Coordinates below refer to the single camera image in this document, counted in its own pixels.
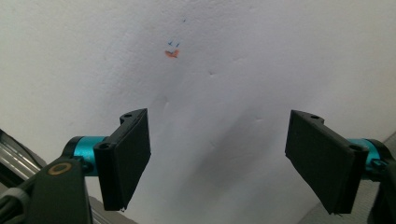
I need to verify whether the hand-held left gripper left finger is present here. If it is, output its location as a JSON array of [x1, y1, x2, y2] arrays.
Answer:
[[63, 107, 152, 212]]

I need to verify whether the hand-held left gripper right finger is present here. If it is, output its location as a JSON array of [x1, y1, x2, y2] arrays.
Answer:
[[284, 109, 389, 216]]

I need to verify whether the silver metal rail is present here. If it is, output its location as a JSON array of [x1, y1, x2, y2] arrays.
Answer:
[[0, 128, 49, 189]]

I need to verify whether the black cable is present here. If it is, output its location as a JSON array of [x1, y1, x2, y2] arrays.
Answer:
[[0, 180, 35, 224]]

